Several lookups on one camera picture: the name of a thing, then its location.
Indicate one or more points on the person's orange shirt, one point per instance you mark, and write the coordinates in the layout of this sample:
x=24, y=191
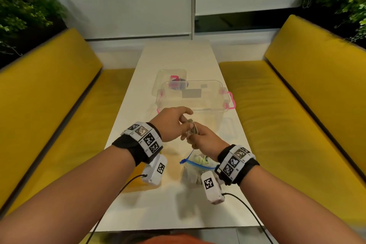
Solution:
x=177, y=239

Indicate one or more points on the black wristband with marker blocks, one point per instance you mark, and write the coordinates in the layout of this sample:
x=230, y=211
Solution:
x=143, y=141
x=237, y=163

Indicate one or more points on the clear zip bag blue slider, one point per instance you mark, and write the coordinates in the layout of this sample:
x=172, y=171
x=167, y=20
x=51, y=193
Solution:
x=197, y=169

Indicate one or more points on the small clear plastic packet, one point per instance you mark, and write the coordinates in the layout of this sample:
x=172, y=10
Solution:
x=191, y=128

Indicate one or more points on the person's right hand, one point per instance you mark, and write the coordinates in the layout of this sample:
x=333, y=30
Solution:
x=208, y=142

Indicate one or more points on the person's left thumb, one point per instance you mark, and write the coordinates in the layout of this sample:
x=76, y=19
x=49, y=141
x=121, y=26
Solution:
x=184, y=120

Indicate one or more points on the yellow bench seat cushion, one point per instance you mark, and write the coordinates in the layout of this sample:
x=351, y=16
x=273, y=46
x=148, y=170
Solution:
x=286, y=143
x=85, y=126

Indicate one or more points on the yellow bench backrest cushion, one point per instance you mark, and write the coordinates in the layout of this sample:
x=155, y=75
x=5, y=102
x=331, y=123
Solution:
x=323, y=86
x=40, y=109

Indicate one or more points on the person's left hand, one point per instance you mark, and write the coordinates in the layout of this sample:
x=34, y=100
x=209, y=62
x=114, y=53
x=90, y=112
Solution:
x=167, y=125

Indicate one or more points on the person's right forearm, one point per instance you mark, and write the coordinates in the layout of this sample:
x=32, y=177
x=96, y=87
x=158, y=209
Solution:
x=288, y=209

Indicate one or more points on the clear plastic box lid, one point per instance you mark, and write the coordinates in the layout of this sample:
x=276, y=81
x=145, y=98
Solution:
x=165, y=79

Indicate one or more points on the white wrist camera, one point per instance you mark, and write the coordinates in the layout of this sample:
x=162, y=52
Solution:
x=212, y=187
x=155, y=170

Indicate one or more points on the person's right fingers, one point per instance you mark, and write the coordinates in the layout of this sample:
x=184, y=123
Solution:
x=191, y=135

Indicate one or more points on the green fern plant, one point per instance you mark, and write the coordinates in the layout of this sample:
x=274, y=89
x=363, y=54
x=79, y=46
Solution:
x=25, y=20

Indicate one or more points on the pink and blue small item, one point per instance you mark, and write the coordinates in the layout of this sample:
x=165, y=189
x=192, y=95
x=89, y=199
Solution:
x=177, y=82

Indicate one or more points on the person's left forearm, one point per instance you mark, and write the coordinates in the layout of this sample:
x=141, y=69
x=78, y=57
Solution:
x=65, y=195

